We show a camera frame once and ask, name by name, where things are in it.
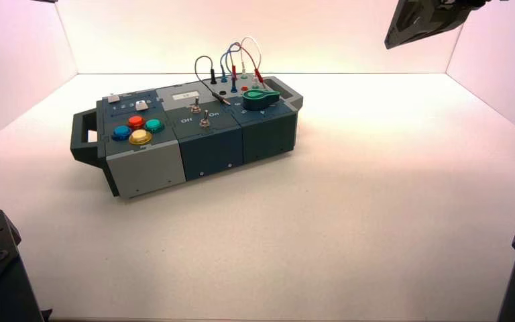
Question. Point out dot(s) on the yellow round push button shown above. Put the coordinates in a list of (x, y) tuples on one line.
[(140, 137)]

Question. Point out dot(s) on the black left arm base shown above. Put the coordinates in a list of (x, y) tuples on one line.
[(0, 275)]

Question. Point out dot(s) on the red round push button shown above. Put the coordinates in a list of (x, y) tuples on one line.
[(136, 121)]

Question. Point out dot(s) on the white slider cap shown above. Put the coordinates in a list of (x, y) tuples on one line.
[(141, 105), (113, 98)]

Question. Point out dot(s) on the metal toggle switch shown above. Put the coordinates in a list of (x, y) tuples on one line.
[(204, 122), (195, 107)]

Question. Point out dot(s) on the green round push button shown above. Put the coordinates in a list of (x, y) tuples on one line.
[(154, 125)]

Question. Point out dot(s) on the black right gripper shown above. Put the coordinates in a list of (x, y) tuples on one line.
[(426, 20)]

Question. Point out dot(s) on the white display label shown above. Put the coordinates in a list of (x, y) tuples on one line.
[(185, 95)]

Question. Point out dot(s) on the green pointer knob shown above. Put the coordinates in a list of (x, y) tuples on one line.
[(257, 100)]

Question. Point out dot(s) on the grey and teal control box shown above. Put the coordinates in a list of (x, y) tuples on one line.
[(151, 169)]

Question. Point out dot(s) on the blue round push button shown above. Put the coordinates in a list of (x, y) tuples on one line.
[(122, 132)]

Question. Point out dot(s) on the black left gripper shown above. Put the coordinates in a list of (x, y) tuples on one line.
[(46, 1)]

